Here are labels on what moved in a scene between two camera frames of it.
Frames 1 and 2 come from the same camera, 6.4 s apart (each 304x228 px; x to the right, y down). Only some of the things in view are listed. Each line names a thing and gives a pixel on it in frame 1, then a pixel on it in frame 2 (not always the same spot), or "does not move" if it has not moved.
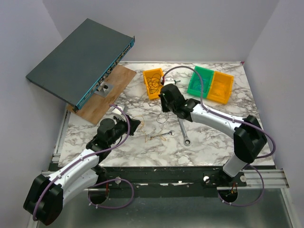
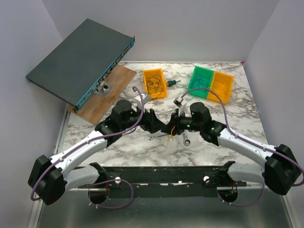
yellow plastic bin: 221,88 does not move
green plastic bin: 206,75 does not move
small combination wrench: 170,133 does not move
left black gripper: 133,125 → 151,123
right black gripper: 164,109 → 175,120
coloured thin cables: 161,118 → 171,136
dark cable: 154,83 does not move
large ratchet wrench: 186,140 does not move
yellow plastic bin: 152,79 does not move
